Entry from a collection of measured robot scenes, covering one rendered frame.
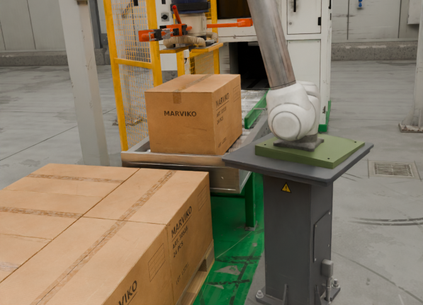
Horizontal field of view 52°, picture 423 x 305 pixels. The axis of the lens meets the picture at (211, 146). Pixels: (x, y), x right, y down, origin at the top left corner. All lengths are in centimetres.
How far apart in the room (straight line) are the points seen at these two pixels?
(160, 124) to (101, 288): 122
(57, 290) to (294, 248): 103
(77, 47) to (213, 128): 142
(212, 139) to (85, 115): 136
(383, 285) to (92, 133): 227
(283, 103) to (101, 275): 88
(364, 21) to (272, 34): 935
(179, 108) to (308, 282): 111
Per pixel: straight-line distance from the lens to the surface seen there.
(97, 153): 353
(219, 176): 239
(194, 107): 238
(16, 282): 165
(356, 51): 1088
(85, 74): 341
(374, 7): 1097
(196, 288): 234
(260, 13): 167
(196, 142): 244
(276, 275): 218
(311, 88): 186
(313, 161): 179
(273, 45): 167
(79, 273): 160
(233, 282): 240
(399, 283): 250
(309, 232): 197
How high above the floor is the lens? 138
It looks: 18 degrees down
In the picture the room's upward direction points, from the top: 3 degrees counter-clockwise
